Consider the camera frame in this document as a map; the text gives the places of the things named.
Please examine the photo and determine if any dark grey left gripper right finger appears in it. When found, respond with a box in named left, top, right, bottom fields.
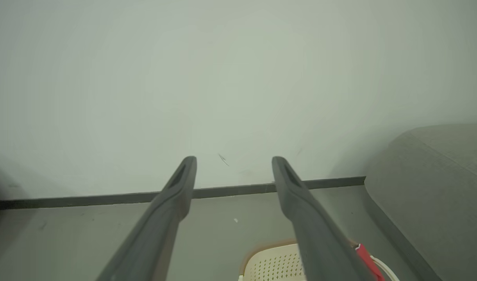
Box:
left=272, top=157, right=375, bottom=281

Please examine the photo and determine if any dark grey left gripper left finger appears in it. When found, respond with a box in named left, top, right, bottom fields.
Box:
left=97, top=157, right=197, bottom=281

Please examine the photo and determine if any red and white garment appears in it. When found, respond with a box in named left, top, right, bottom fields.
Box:
left=354, top=243, right=385, bottom=281

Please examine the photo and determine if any grey fabric sofa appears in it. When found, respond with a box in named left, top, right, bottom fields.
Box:
left=364, top=123, right=477, bottom=281

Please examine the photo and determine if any cream perforated laundry basket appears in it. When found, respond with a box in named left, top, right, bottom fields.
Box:
left=238, top=240, right=401, bottom=281

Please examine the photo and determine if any dark baseboard strip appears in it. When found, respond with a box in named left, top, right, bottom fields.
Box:
left=0, top=176, right=366, bottom=210

